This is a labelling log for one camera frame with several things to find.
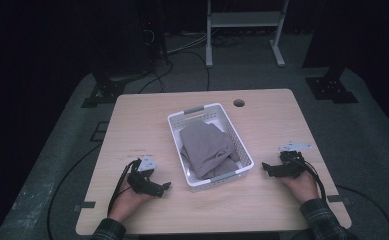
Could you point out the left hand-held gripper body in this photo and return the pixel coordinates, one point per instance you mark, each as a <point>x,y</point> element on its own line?
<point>142,181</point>

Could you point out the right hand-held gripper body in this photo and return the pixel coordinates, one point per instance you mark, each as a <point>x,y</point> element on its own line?
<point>290,165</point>

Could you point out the white plastic basket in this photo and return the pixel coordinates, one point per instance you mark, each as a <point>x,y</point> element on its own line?
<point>215,180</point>

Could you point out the grey pants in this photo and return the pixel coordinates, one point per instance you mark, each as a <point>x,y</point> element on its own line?
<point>205,146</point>

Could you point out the person's left hand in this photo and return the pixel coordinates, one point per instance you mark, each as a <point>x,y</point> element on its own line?
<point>128,201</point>

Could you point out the person's right hand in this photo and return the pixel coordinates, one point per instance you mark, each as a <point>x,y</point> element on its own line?
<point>300,188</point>

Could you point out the grey tape strip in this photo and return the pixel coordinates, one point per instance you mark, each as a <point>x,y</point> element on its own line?
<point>337,199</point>
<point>88,205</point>

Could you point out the black stand base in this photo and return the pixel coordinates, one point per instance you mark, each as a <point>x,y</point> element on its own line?
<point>330,88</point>
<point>105,91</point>

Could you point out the white metal stand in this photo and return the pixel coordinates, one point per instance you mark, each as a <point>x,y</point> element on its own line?
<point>245,18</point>

